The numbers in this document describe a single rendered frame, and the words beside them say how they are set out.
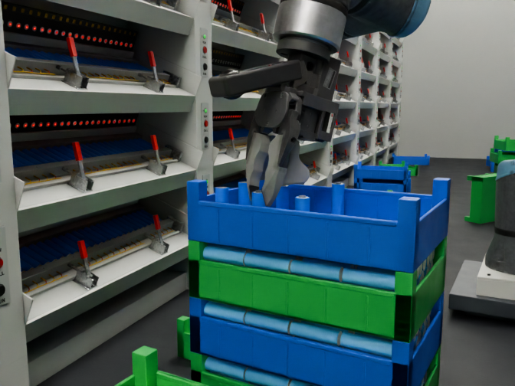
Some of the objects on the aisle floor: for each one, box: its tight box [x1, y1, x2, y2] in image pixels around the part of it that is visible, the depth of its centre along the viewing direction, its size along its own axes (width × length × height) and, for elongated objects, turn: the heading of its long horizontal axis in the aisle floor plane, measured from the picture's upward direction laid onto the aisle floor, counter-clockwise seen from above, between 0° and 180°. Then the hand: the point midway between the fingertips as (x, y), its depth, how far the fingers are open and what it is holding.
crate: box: [177, 316, 191, 360], centre depth 114 cm, size 30×20×8 cm
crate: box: [464, 173, 497, 224], centre depth 238 cm, size 8×30×20 cm
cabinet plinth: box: [26, 270, 187, 386], centre depth 186 cm, size 16×219×5 cm
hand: (257, 193), depth 70 cm, fingers open, 3 cm apart
